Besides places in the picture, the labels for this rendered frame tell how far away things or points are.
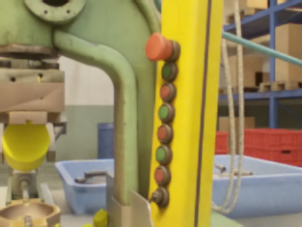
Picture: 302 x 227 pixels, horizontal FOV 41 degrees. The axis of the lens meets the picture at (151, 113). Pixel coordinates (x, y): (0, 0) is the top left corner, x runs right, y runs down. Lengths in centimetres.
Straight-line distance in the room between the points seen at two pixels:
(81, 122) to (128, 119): 832
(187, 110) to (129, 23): 17
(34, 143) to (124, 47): 20
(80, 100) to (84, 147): 100
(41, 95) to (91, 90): 843
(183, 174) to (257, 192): 40
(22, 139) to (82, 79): 831
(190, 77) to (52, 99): 19
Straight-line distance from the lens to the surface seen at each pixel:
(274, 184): 97
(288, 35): 686
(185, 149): 57
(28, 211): 69
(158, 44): 57
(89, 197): 82
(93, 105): 896
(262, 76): 844
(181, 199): 58
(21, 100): 54
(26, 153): 64
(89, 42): 60
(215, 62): 61
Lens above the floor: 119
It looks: 1 degrees down
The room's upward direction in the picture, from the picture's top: straight up
